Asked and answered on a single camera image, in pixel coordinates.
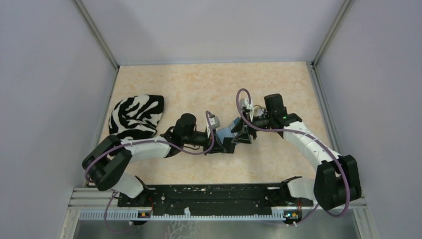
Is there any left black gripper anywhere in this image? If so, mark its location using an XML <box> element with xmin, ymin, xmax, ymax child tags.
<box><xmin>183</xmin><ymin>126</ymin><xmax>227</xmax><ymax>155</ymax></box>

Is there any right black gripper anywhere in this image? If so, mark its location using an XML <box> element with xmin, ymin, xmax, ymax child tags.
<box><xmin>231</xmin><ymin>110</ymin><xmax>273</xmax><ymax>144</ymax></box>

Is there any blue card holder wallet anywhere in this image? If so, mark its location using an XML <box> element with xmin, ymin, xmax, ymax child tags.
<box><xmin>216</xmin><ymin>117</ymin><xmax>240</xmax><ymax>141</ymax></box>

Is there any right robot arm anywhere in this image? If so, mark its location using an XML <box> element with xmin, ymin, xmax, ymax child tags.
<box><xmin>236</xmin><ymin>94</ymin><xmax>362</xmax><ymax>211</ymax></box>

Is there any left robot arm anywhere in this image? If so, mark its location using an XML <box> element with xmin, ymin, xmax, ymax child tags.
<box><xmin>82</xmin><ymin>112</ymin><xmax>240</xmax><ymax>206</ymax></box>

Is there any zebra striped cloth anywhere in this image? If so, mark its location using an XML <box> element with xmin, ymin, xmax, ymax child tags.
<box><xmin>108</xmin><ymin>95</ymin><xmax>165</xmax><ymax>140</ymax></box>

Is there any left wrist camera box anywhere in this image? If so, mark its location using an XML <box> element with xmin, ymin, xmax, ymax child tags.
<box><xmin>207</xmin><ymin>114</ymin><xmax>220</xmax><ymax>133</ymax></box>

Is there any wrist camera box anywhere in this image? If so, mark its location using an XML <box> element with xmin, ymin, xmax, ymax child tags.
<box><xmin>207</xmin><ymin>114</ymin><xmax>220</xmax><ymax>133</ymax></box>
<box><xmin>239</xmin><ymin>98</ymin><xmax>254</xmax><ymax>123</ymax></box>

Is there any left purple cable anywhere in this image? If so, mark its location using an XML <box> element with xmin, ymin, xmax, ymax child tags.
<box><xmin>84</xmin><ymin>110</ymin><xmax>215</xmax><ymax>235</ymax></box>

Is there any purple cable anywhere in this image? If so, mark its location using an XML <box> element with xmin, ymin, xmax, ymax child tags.
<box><xmin>236</xmin><ymin>88</ymin><xmax>351</xmax><ymax>228</ymax></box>
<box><xmin>84</xmin><ymin>110</ymin><xmax>215</xmax><ymax>235</ymax></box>

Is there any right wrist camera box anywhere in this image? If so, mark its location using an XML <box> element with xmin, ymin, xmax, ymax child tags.
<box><xmin>239</xmin><ymin>98</ymin><xmax>254</xmax><ymax>123</ymax></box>

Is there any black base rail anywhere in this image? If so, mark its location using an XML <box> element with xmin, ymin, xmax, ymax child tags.
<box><xmin>117</xmin><ymin>182</ymin><xmax>314</xmax><ymax>224</ymax></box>

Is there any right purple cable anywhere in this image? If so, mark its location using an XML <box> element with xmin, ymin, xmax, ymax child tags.
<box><xmin>236</xmin><ymin>88</ymin><xmax>351</xmax><ymax>228</ymax></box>

